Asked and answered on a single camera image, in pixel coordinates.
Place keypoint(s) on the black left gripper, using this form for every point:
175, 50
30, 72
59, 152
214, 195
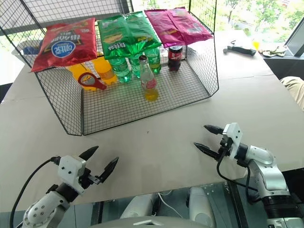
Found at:
86, 177

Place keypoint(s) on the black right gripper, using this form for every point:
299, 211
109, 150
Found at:
225, 145

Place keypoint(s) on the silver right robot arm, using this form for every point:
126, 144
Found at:
268, 171

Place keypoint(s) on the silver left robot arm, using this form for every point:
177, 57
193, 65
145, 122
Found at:
45, 209

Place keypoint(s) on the red bottle opener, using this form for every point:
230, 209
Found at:
101, 86

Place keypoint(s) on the glass bottle with yellow drink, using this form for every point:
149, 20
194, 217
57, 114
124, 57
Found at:
150, 83

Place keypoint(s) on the dark cola plastic bottle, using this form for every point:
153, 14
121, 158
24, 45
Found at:
175, 59

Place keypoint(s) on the orange soda plastic bottle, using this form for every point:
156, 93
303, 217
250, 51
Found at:
76, 69
105, 71

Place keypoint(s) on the green soda plastic bottle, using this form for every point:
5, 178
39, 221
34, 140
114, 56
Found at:
154, 60
135, 66
121, 70

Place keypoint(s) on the grey rounded robot leg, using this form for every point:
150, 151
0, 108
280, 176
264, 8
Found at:
202, 206
137, 206

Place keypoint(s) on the black table leg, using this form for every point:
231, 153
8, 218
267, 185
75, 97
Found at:
237, 202

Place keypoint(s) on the grey robot torso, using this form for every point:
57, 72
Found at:
142, 223

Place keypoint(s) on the person's beige trouser knee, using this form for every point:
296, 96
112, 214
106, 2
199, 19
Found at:
294, 89

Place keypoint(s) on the small yellow object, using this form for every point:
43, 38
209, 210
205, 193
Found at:
255, 44

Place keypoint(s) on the pale work gloves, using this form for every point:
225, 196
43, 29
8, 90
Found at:
273, 51

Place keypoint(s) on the magenta chip bag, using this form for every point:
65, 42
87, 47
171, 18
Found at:
190, 26
158, 26

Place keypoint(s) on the red chip bag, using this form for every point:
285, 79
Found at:
64, 45

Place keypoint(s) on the green chip bag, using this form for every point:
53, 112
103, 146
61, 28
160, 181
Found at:
112, 35
141, 31

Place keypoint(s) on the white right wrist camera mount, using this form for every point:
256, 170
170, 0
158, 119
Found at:
235, 137

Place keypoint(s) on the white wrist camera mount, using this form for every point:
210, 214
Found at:
70, 171
235, 137

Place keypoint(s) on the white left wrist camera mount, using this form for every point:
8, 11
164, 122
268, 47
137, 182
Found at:
70, 171

